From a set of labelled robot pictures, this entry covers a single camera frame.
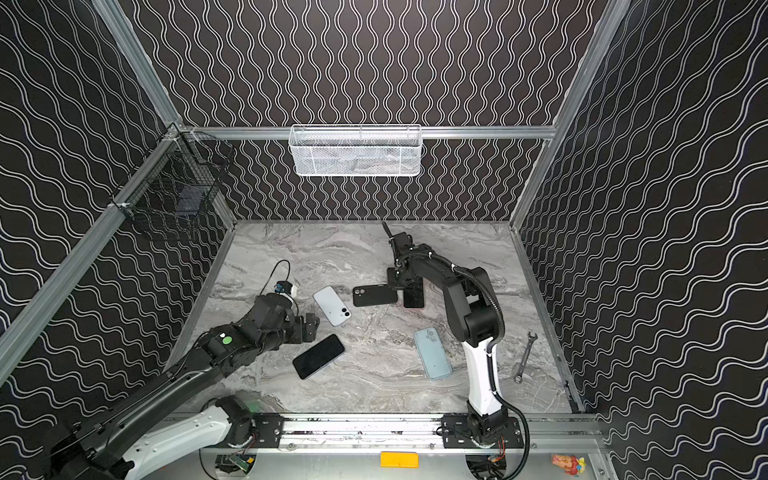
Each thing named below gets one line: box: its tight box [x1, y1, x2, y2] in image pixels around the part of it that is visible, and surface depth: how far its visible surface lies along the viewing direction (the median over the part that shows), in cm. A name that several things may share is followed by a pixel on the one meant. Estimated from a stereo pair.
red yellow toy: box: [551, 454, 587, 477], surface depth 70 cm
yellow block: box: [380, 451, 419, 469], surface depth 71 cm
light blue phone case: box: [413, 327, 453, 380], surface depth 91 cm
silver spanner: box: [514, 331, 538, 384], surface depth 87 cm
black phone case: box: [353, 284, 398, 307], surface depth 102 cm
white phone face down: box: [312, 285, 352, 327], surface depth 99 cm
